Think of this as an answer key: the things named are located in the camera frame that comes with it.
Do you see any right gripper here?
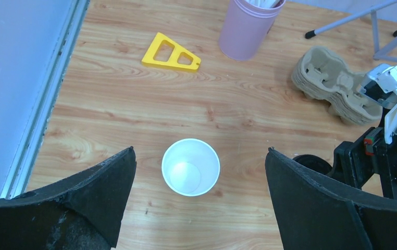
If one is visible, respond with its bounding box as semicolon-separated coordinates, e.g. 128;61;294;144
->
333;127;397;200

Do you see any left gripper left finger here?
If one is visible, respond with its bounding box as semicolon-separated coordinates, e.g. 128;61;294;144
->
0;147;137;249

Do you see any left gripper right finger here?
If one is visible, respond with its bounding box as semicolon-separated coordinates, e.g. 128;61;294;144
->
265;148;397;249

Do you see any green paper cup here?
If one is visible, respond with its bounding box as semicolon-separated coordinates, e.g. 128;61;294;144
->
161;138;220;197

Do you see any black cup lid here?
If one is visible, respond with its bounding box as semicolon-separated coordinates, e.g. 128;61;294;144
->
293;154;332;175

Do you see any pulp cup carrier tray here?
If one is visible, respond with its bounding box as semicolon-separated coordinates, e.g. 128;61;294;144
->
291;46;382;126

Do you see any grey tripod stand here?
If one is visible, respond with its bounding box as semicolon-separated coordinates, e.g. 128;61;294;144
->
304;0;397;63

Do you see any yellow triangular plastic piece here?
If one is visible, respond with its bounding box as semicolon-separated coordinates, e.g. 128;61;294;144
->
141;32;201;73

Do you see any pink straw holder cup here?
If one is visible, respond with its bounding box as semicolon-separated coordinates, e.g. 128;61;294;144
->
218;0;286;61

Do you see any wrapped straws bundle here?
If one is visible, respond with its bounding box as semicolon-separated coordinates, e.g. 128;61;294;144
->
246;0;280;9

